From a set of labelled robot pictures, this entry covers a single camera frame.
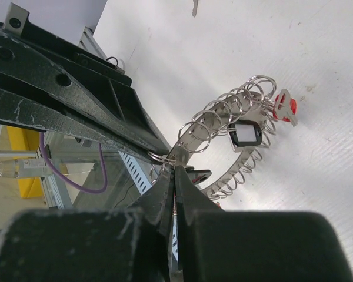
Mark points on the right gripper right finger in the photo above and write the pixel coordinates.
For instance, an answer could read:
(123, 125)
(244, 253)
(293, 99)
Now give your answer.
(216, 245)

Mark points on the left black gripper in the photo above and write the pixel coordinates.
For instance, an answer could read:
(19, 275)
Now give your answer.
(85, 67)

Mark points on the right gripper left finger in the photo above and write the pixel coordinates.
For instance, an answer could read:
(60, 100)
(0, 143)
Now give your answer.
(122, 244)

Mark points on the black tag key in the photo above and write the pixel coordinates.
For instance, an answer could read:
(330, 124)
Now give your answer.
(244, 133)

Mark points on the metal disc with keyrings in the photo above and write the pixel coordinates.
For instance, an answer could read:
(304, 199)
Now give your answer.
(253, 100)

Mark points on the clear plastic bottle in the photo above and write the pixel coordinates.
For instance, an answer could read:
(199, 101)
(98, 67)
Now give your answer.
(24, 168)

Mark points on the red tag key on disc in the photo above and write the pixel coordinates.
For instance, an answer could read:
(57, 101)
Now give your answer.
(285, 108)

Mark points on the green tag key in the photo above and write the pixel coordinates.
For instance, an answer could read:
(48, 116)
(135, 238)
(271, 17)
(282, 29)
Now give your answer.
(195, 7)

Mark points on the white slotted cable duct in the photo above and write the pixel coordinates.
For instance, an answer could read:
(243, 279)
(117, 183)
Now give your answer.
(137, 173)

